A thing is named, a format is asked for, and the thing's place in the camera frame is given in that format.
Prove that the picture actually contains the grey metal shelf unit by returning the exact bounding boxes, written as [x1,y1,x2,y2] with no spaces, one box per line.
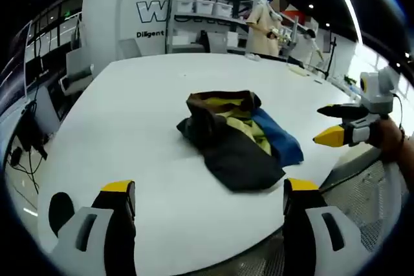
[166,0,259,54]

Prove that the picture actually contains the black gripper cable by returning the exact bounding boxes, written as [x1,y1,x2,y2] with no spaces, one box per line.
[391,92,406,130]

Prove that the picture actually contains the beige cloth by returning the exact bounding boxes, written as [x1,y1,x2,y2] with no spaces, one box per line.
[289,64,312,79]

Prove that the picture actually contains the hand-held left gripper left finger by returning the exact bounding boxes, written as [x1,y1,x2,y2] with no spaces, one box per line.
[48,178,137,276]

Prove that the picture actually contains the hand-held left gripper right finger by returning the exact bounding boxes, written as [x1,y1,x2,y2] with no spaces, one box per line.
[283,178,366,276]

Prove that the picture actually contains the white storage bin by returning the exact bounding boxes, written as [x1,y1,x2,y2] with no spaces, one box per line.
[214,1,234,17]
[195,0,215,16]
[175,0,195,14]

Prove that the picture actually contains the yellow garment with coloured sleeves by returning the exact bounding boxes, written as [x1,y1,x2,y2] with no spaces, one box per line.
[176,89,305,193]

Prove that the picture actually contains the bundle of black cables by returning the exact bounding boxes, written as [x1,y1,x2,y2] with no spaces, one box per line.
[8,100,50,195]

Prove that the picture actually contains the person's right hand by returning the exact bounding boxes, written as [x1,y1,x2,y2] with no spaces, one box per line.
[368,116,405,164]

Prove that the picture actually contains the black tripod stand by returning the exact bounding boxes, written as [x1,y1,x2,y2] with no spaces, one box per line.
[323,31,340,80]

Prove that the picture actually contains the black oval armrest pad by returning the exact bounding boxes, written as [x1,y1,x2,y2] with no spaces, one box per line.
[47,191,76,239]

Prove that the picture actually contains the ceiling light strip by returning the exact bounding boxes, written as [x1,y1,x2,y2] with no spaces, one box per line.
[323,0,364,44]

